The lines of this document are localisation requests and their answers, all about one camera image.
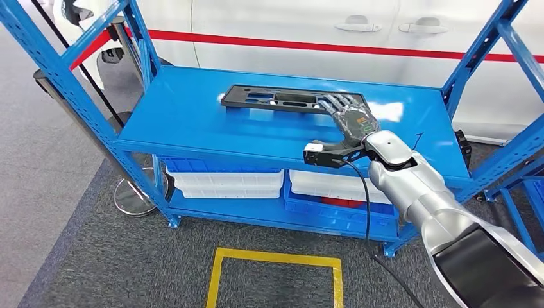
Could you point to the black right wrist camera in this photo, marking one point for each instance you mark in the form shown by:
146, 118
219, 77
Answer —
318, 157

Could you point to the blue metal shelf rack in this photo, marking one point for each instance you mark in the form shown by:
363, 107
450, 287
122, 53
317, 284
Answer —
255, 127

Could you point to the blue wheeled metal cart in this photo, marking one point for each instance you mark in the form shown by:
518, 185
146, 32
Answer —
516, 212

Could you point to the red barrier belt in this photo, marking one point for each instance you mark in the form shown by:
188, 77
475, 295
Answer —
91, 50

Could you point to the white car with red stripe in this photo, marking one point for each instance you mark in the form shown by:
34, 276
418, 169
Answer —
297, 17

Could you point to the chrome stanchion with round base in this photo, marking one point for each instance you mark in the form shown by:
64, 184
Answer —
136, 204

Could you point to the black plastic frame part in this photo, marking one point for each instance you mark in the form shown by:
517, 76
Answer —
229, 97

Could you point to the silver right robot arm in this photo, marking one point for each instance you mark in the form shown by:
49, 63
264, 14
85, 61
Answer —
425, 187

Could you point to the black stanchion pole with base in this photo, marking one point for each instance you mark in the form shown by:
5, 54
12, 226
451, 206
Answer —
94, 86

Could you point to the red item in bin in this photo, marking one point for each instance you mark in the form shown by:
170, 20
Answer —
340, 202

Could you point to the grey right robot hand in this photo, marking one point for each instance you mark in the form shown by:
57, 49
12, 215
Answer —
355, 119

